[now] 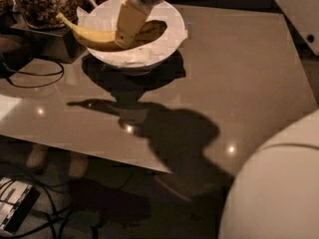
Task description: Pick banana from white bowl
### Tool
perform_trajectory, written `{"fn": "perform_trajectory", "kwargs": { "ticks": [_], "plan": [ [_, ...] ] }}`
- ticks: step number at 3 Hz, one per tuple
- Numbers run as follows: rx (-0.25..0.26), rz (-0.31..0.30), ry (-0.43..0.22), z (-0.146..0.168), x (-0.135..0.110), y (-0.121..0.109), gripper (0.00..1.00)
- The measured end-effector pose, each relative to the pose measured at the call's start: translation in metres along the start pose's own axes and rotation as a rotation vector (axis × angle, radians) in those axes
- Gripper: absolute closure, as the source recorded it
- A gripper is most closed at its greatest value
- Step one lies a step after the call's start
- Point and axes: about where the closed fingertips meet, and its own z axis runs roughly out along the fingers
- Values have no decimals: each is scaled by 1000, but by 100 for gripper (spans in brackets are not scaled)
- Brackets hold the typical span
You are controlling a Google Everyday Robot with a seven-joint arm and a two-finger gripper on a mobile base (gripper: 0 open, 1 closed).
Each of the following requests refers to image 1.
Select yellow banana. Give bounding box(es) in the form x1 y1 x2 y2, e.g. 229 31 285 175
55 12 168 53

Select black cable on table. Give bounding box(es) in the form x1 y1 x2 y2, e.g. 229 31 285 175
0 55 65 90

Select dark square stand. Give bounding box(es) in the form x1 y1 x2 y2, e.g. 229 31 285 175
10 14 86 64

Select white bowl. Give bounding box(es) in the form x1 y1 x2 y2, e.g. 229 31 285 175
78 0 187 77

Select white paper liner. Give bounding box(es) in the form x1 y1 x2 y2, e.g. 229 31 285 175
76 0 187 65

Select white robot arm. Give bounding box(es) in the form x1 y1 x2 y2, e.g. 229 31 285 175
137 6 318 239

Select glass jar of nuts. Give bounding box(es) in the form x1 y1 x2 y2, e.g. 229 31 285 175
14 0 77 29

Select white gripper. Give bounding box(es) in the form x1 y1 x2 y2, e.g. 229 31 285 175
115 0 164 49

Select black floor cables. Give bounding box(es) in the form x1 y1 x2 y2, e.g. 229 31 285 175
0 161 111 239

